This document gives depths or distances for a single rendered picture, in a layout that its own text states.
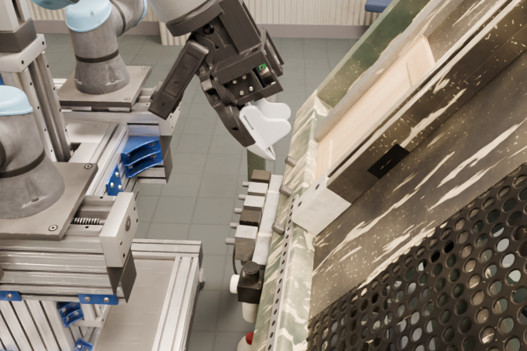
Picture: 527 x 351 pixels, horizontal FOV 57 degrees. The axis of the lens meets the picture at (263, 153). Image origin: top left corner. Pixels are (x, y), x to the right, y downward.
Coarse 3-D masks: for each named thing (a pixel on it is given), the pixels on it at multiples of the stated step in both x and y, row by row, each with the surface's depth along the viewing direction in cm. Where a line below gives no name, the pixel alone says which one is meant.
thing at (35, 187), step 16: (48, 160) 96; (0, 176) 88; (16, 176) 89; (32, 176) 91; (48, 176) 94; (0, 192) 90; (16, 192) 90; (32, 192) 93; (48, 192) 94; (0, 208) 91; (16, 208) 91; (32, 208) 92
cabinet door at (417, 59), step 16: (416, 48) 115; (400, 64) 118; (416, 64) 110; (432, 64) 104; (384, 80) 122; (400, 80) 114; (416, 80) 105; (368, 96) 125; (384, 96) 116; (400, 96) 108; (352, 112) 129; (368, 112) 120; (384, 112) 111; (336, 128) 133; (352, 128) 123; (368, 128) 114; (320, 144) 137; (336, 144) 127; (352, 144) 117; (320, 160) 130; (336, 160) 121; (320, 176) 123
